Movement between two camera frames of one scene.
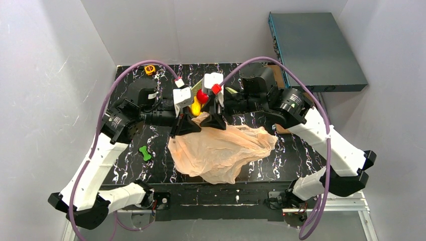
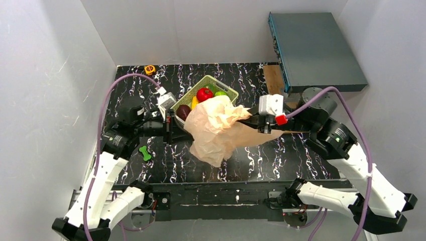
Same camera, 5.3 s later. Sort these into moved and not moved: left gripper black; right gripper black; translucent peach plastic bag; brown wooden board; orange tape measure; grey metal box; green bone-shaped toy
Moved: translucent peach plastic bag; right gripper black; left gripper black
Not moved: orange tape measure; brown wooden board; green bone-shaped toy; grey metal box
